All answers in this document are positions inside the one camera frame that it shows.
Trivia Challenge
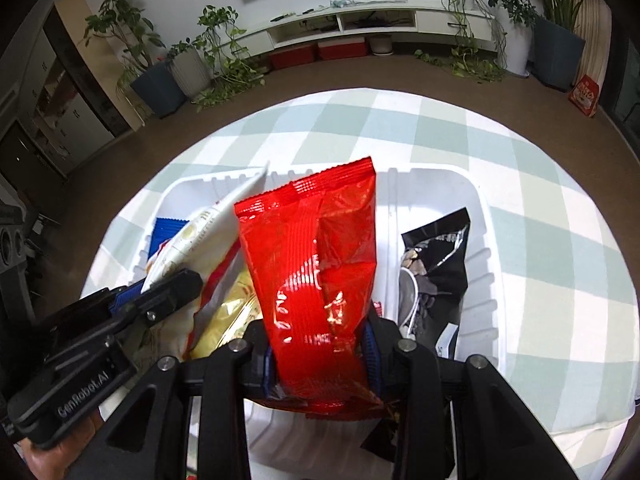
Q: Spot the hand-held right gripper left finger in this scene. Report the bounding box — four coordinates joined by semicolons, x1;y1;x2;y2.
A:
75;317;281;480

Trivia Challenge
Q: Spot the white wardrobe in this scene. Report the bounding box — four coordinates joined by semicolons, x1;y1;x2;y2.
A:
0;0;136;176

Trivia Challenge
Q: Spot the plant in white pot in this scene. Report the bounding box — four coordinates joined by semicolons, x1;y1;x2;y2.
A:
487;0;538;78

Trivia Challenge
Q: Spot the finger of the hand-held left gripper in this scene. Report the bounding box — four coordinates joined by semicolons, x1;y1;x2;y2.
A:
75;280;151;321
107;269;203;336

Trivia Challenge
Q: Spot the white plastic tray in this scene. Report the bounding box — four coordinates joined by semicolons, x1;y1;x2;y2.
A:
97;162;506;480

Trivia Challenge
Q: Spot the large-leaf plant in dark pot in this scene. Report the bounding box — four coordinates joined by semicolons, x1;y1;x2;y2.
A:
505;0;586;92

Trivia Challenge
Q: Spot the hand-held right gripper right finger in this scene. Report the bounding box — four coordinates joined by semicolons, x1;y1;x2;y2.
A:
361;306;576;480

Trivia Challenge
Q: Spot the red storage box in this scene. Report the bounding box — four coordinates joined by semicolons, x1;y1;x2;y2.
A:
269;45;317;71
317;37;368;60

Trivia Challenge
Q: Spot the red snack packet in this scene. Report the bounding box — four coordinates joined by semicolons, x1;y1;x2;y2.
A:
234;156;401;418

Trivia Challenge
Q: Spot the black snack packet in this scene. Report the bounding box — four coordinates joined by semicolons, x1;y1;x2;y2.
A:
397;207;471;361

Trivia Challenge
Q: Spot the beige curtain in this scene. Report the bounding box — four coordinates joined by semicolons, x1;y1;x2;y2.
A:
570;0;613;91

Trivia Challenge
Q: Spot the gold snack packet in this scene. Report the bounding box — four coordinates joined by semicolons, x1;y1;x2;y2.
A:
189;267;263;361

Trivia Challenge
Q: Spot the plant in ribbed grey pot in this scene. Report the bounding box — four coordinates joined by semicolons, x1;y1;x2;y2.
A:
167;42;213;98

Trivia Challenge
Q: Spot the glass sliding door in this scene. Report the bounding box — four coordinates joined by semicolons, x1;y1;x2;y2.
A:
600;10;640;156

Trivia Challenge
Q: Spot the person's left hand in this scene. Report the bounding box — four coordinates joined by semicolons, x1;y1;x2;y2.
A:
22;400;108;480

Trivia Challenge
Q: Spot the tall plant in dark pot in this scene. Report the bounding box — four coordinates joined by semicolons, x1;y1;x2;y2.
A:
84;0;186;120

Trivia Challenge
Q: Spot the white television cabinet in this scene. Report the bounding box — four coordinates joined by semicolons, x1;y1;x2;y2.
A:
240;7;501;53

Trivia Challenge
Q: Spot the red paper bag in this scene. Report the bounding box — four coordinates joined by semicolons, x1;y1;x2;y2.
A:
568;75;601;118

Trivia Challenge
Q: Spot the white red striped packet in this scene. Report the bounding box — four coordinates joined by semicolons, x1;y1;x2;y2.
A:
185;237;246;356

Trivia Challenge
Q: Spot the small dark blue packet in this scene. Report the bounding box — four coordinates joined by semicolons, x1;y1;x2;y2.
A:
152;217;188;261

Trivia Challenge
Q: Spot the long white snack packet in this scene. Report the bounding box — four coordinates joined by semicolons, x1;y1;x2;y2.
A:
141;160;271;293

